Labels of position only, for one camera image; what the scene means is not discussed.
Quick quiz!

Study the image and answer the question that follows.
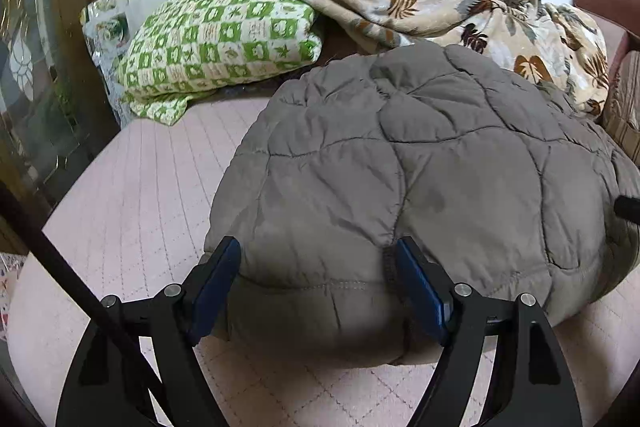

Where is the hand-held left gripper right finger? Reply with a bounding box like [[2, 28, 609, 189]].
[[382, 236, 583, 427]]

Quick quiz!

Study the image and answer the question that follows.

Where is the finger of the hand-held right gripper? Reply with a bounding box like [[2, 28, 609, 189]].
[[614, 194, 640, 224]]

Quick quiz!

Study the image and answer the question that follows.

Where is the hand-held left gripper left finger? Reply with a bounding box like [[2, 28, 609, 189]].
[[56, 236, 242, 427]]

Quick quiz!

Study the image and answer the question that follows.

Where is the grey quilted jacket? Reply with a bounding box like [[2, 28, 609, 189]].
[[202, 42, 640, 368]]

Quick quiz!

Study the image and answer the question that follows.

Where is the tan striped cloth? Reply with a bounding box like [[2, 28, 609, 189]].
[[600, 51, 640, 162]]

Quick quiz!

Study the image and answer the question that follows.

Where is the maroon cushion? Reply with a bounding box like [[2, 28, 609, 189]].
[[572, 0, 640, 68]]

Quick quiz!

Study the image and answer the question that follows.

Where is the green checkered pillow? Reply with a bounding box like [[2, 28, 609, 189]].
[[117, 0, 323, 126]]

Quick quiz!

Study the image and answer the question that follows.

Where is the dark glass door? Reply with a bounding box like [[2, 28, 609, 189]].
[[0, 0, 97, 208]]

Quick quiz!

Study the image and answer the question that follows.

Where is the beige leaf print blanket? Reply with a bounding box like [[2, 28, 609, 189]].
[[232, 0, 611, 118]]

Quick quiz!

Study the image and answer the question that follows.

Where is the green patterned plastic sheet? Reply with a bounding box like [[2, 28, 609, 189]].
[[82, 0, 132, 128]]

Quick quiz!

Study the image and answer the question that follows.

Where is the black cable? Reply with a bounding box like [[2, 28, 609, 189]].
[[0, 184, 176, 427]]

